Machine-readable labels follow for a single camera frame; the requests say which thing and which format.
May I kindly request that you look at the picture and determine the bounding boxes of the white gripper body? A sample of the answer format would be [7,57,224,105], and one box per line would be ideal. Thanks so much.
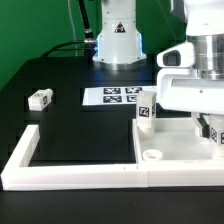
[157,68,224,115]

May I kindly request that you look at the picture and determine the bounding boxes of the white U-shaped obstacle fence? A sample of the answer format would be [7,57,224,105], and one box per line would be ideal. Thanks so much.
[1,125,224,191]

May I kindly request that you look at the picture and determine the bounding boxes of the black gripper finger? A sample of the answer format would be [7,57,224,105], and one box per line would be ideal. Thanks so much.
[191,112,210,139]

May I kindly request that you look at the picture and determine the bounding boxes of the white square tabletop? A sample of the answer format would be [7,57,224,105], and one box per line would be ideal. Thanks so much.
[132,118,224,164]

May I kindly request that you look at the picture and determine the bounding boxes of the grey thin cable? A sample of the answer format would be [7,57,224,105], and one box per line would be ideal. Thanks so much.
[67,0,78,57]

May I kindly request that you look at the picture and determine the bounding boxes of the white sheet with fiducial tags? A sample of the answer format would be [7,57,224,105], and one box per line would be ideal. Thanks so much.
[82,86,157,106]

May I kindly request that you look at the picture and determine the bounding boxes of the black cable thick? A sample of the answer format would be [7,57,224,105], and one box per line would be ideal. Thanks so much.
[40,0,98,58]

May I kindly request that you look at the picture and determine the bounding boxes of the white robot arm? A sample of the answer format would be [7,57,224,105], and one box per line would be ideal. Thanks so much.
[93,0,224,138]

